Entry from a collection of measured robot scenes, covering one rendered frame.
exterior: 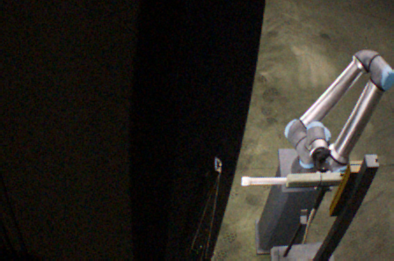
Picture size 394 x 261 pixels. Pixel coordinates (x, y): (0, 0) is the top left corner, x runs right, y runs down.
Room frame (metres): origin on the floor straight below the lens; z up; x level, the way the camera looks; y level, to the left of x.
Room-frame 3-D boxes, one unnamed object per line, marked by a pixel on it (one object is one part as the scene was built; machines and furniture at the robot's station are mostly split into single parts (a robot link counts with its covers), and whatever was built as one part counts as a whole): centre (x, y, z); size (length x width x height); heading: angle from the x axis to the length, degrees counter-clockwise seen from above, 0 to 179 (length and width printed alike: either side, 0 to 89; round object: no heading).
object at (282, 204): (2.17, -0.60, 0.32); 0.31 x 0.31 x 0.64; 7
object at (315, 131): (1.91, -0.52, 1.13); 0.12 x 0.09 x 0.10; 6
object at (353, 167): (1.34, -0.60, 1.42); 0.12 x 0.06 x 0.26; 97
